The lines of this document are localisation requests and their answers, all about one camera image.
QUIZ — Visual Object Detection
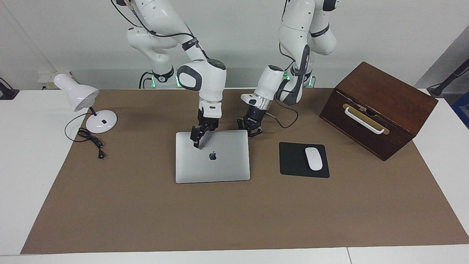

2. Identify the white computer mouse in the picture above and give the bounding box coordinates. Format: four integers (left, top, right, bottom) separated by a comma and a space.
305, 147, 324, 171

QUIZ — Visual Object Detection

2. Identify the silver grey laptop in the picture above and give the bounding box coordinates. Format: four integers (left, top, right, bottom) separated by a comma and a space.
175, 129, 251, 184

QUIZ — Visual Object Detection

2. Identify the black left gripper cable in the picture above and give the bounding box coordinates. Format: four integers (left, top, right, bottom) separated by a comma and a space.
265, 42, 299, 129

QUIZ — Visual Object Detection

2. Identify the black stand with pole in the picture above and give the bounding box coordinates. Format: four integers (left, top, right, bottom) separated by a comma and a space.
427, 58, 469, 98

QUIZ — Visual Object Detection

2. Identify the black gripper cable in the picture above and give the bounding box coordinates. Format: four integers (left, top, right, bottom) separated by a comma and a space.
117, 0, 220, 61
265, 42, 299, 129

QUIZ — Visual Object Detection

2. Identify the white box handle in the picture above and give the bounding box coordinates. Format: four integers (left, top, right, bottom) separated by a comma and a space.
344, 107, 385, 134

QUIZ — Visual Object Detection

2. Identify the black mouse pad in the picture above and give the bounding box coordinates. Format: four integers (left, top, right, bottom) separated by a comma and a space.
279, 142, 330, 179

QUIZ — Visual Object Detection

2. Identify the dark brown wooden box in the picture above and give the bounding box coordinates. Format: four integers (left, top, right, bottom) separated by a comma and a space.
319, 61, 439, 162

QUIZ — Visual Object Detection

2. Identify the blue crate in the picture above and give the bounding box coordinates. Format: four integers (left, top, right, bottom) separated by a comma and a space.
451, 92, 469, 129

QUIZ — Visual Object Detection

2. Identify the white wall power strip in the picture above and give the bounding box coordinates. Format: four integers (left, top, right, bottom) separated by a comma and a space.
38, 71, 63, 90

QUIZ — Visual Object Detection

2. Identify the brass handle plate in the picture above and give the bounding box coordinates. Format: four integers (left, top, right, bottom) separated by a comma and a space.
343, 103, 390, 135

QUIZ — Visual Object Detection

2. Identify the black lamp power cable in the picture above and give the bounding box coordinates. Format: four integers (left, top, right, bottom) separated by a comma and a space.
64, 113, 106, 160

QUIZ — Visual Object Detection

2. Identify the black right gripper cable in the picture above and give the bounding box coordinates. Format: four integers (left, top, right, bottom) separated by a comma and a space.
117, 0, 220, 61

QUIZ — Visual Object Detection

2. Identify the large brown table mat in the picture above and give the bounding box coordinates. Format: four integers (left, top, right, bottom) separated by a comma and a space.
20, 88, 469, 254

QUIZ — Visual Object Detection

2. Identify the black clamp object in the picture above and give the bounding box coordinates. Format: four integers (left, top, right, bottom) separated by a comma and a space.
0, 77, 19, 100

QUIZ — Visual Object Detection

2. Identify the white desk lamp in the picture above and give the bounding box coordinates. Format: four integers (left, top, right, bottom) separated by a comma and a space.
53, 73, 118, 134

